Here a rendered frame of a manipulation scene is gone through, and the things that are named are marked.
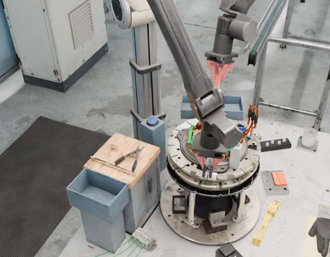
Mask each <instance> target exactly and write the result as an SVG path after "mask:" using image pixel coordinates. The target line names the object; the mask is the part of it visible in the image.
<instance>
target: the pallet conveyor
mask: <svg viewBox="0 0 330 257"><path fill-rule="evenodd" d="M274 1H275V0H272V1H271V3H270V5H269V7H268V8H267V10H266V12H265V14H264V15H263V17H262V19H261V21H260V22H259V24H258V26H257V32H258V30H259V28H260V26H261V25H262V23H263V21H264V19H265V17H266V15H267V14H268V12H269V10H270V8H271V6H272V5H273V3H274ZM286 2H287V0H278V1H277V3H276V5H275V7H274V9H273V10H272V12H271V14H270V16H269V18H268V20H267V22H266V23H265V25H264V27H263V29H262V31H261V33H260V34H259V36H258V38H257V40H256V42H255V44H254V46H253V47H252V49H251V51H250V53H249V59H248V64H247V65H248V66H249V65H250V64H251V65H253V67H254V66H255V64H256V63H257V61H258V66H257V73H256V80H255V88H254V95H253V103H252V105H253V106H252V109H253V107H254V108H255V107H256V109H257V108H258V106H259V105H262V106H266V107H271V108H276V109H280V110H285V111H289V112H294V113H299V114H303V115H308V116H312V117H316V119H315V123H314V126H313V127H312V128H314V129H316V130H317V131H318V132H319V131H320V125H321V121H322V118H323V113H324V110H325V106H326V103H327V99H328V95H329V92H330V65H329V69H328V73H327V77H326V80H325V84H324V88H323V92H322V96H321V100H320V104H319V107H318V109H316V110H314V111H308V110H304V109H299V108H294V107H290V106H285V105H280V104H275V103H272V102H267V101H263V99H262V98H261V97H260V92H261V86H262V79H263V72H264V65H265V59H266V52H267V45H268V42H275V43H281V45H280V48H281V49H280V50H281V51H284V49H285V48H286V44H287V45H293V46H299V47H305V48H310V49H316V50H322V51H326V52H330V46H327V45H321V44H315V43H308V42H302V41H296V40H290V39H287V37H290V38H296V39H302V40H308V41H315V42H321V43H327V44H330V40H327V39H320V38H314V37H308V36H302V35H296V34H292V33H291V32H290V31H289V26H290V20H291V14H292V9H293V3H294V0H289V1H288V7H287V13H286V19H285V24H284V30H283V36H282V38H278V37H272V36H270V35H271V32H272V30H273V28H274V26H275V25H276V23H277V20H278V18H279V16H280V14H281V12H282V10H283V8H284V6H285V4H286ZM251 43H252V41H251V42H249V43H248V44H247V45H246V47H245V49H244V52H245V53H246V52H247V50H248V48H249V46H250V44H251Z"/></svg>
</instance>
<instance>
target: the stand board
mask: <svg viewBox="0 0 330 257"><path fill-rule="evenodd" d="M111 144H113V145H115V146H118V151H116V150H114V149H111ZM138 145H140V146H139V149H141V148H142V147H144V148H143V149H142V150H141V151H140V152H139V154H140V157H141V158H140V159H138V161H137V166H136V169H135V171H134V172H135V173H136V176H132V175H130V174H127V173H125V172H122V171H119V170H117V169H114V168H112V167H108V166H106V165H103V164H101V163H98V162H95V161H93V160H91V159H89V160H88V161H87V162H86V164H85V165H84V169H85V168H86V167H87V168H90V169H92V170H95V171H97V172H100V173H102V174H105V175H108V176H110V177H113V178H115V179H118V180H120V181H123V182H125V183H128V188H129V189H132V188H133V187H134V185H135V184H136V183H137V182H138V180H139V179H140V178H141V176H142V175H143V174H144V173H145V171H146V170H147V169H148V168H149V166H150V165H151V164H152V162H153V161H154V160H155V159H156V157H157V156H158V155H159V154H160V147H157V146H154V145H151V144H148V143H145V142H142V141H139V140H137V139H134V138H131V137H128V136H124V135H121V134H119V133H114V134H113V135H112V136H111V137H110V138H109V140H108V141H107V142H106V143H105V144H104V145H103V146H102V147H101V148H100V149H99V150H98V151H97V152H96V153H95V154H94V155H93V157H95V158H98V159H100V160H103V161H106V162H108V163H111V164H114V165H115V161H116V160H117V159H118V158H120V157H121V156H125V155H127V154H129V153H130V152H132V151H134V150H136V148H137V147H138ZM134 161H135V157H133V156H132V155H131V156H130V157H127V158H125V160H124V161H122V162H121V163H119V164H118V165H117V166H119V167H122V168H124V169H127V170H129V171H132V166H133V164H134Z"/></svg>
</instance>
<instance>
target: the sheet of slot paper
mask: <svg viewBox="0 0 330 257"><path fill-rule="evenodd" d="M329 206H330V205H329ZM317 217H318V216H314V215H310V214H307V220H306V226H305V233H304V239H303V243H302V249H301V256H300V257H322V255H321V253H319V252H318V249H317V237H316V235H315V236H314V237H310V236H309V235H308V232H309V230H310V228H311V226H312V225H313V223H314V222H315V220H316V219H317ZM329 247H330V243H329ZM328 252H329V248H328ZM326 257H328V253H327V256H326Z"/></svg>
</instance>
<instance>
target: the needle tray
mask: <svg viewBox="0 0 330 257"><path fill-rule="evenodd" d="M224 98H225V102H224V105H225V107H224V108H223V109H222V110H223V111H224V112H225V113H226V114H227V118H228V119H232V120H243V114H244V109H243V102H242V96H233V95H224ZM180 119H195V117H194V115H193V112H192V109H191V107H190V102H189V100H188V97H187V94H182V95H181V112H180Z"/></svg>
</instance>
